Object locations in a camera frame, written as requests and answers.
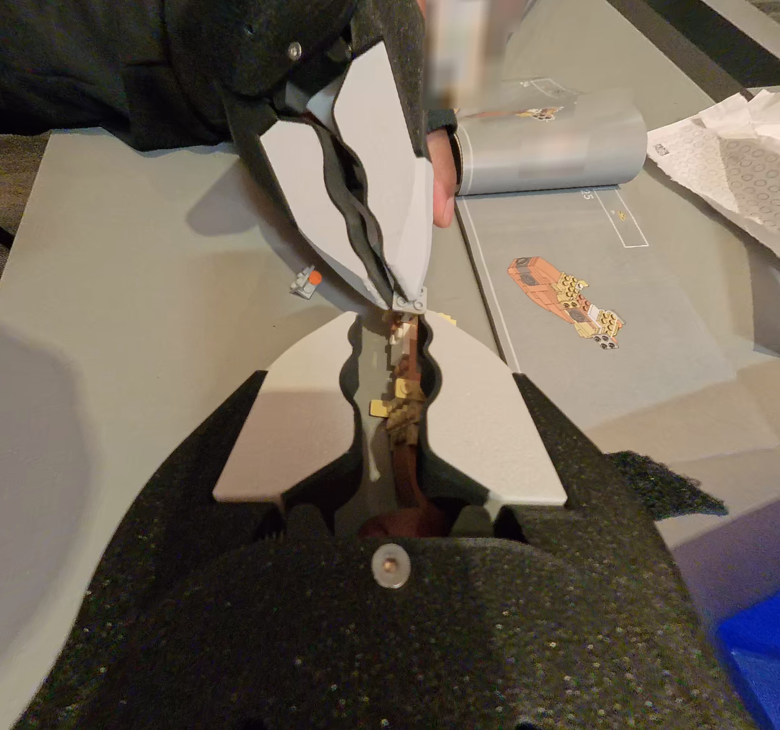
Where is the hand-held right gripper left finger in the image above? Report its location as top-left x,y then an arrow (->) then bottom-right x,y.
212,311 -> 366,503

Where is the orange tan brick model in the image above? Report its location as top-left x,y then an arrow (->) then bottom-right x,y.
370,309 -> 458,530

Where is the blue plastic bin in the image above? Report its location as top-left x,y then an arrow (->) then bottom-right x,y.
713,596 -> 780,730

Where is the small dark grey brick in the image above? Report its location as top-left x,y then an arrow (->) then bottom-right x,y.
289,265 -> 323,299

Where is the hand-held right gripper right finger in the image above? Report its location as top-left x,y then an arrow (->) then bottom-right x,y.
422,311 -> 569,509

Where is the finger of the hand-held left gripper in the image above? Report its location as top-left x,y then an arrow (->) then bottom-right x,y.
259,117 -> 397,311
332,41 -> 435,305

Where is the torn white paper bag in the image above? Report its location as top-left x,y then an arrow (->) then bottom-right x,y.
647,90 -> 780,255

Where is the grey instruction booklet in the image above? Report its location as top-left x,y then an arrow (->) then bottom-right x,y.
454,0 -> 756,432

